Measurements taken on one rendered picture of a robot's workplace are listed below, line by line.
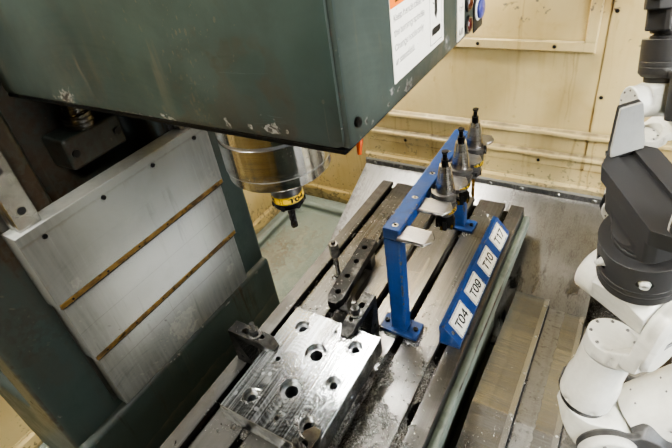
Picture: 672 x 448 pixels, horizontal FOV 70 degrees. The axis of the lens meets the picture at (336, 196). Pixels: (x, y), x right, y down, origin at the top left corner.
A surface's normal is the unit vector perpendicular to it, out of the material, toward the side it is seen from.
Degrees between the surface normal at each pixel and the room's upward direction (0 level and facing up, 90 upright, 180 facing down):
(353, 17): 90
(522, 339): 8
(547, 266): 24
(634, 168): 16
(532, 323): 7
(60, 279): 91
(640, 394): 46
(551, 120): 90
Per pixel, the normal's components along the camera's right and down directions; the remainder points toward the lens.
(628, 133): 0.09, 0.69
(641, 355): -0.89, 0.27
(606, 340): -0.01, -0.81
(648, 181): -0.33, -0.65
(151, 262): 0.86, 0.18
